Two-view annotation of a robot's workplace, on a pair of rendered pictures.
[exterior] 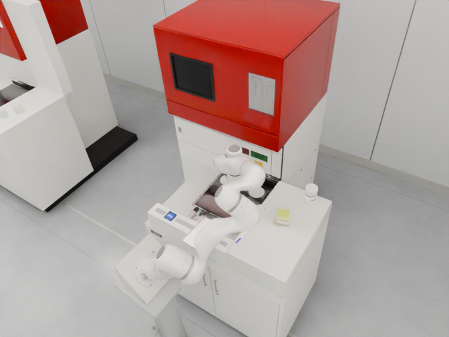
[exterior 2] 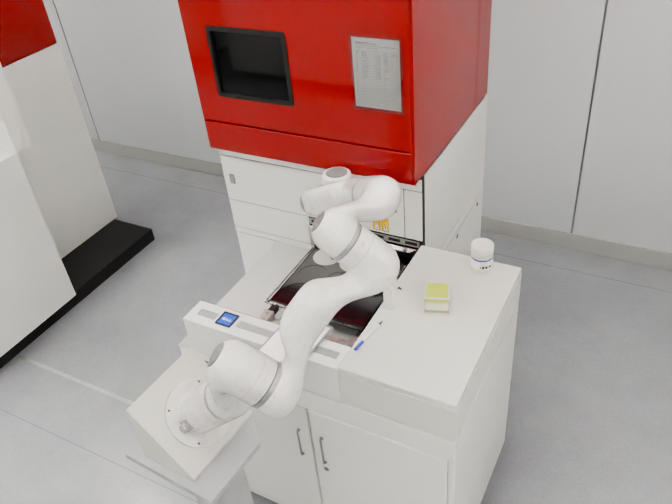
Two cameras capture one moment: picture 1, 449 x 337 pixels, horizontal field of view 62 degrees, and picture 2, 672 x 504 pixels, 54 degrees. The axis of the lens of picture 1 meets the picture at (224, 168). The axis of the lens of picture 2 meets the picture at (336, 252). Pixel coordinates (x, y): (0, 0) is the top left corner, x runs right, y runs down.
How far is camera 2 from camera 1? 36 cm
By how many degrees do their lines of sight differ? 7
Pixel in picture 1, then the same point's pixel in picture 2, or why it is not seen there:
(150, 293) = (198, 459)
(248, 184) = (371, 203)
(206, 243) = (303, 325)
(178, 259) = (250, 362)
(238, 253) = (362, 367)
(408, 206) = (650, 302)
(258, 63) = (367, 15)
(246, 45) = not seen: outside the picture
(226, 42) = not seen: outside the picture
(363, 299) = (597, 466)
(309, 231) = (488, 318)
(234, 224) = (352, 282)
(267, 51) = not seen: outside the picture
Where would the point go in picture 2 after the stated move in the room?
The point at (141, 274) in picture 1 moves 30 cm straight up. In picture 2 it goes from (179, 423) to (150, 342)
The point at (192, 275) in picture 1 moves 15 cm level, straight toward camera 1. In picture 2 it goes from (280, 393) to (298, 443)
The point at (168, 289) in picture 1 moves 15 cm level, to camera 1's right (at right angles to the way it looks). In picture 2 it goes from (234, 451) to (288, 442)
